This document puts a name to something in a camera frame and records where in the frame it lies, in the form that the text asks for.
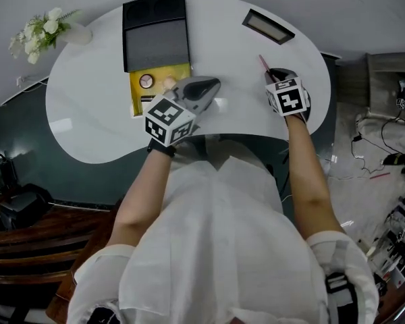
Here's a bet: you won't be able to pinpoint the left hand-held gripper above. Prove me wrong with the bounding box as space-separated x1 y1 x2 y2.
142 75 222 148

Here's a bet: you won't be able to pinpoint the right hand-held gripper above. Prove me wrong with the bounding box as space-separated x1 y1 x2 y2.
263 67 313 125

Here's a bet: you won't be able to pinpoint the yellow box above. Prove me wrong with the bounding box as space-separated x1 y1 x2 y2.
128 62 194 119

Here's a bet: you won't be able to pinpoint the yellow small item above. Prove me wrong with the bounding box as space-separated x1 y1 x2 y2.
138 73 155 89

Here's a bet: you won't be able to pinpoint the pink pen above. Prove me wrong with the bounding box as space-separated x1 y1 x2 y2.
258 54 279 82

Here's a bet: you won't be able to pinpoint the black box lid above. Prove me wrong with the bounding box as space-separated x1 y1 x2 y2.
121 0 192 74

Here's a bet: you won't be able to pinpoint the person's left forearm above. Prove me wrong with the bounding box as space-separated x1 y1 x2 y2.
109 146 177 248

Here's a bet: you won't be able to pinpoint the person's right forearm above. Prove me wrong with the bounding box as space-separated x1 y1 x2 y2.
284 114 346 242

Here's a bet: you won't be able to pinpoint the black wristband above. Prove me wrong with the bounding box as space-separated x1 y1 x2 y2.
146 139 178 158

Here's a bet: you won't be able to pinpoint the person's grey trousers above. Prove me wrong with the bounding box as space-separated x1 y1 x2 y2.
185 134 285 172

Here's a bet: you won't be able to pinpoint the grey cabinet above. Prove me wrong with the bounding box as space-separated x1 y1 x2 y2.
333 52 405 115

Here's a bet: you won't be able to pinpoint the white vase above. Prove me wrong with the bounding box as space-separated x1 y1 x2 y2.
61 22 93 45

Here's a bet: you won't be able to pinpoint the person's white shirt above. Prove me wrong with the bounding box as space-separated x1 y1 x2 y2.
65 155 381 324

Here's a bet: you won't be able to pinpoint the white flower bouquet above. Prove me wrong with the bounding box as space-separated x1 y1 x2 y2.
7 6 80 65

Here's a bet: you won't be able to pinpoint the black floor machine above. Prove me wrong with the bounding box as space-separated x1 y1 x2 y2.
0 153 54 233

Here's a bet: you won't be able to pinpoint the black picture frame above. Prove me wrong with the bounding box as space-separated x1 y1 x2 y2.
240 8 296 45

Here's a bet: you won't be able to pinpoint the black floor cable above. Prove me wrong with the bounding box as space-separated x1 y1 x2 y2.
350 117 405 176

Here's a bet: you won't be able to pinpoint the white power cable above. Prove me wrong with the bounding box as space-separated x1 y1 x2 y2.
26 76 50 91

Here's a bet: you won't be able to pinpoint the black white shoulder strap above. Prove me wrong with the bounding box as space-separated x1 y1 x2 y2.
324 271 356 304

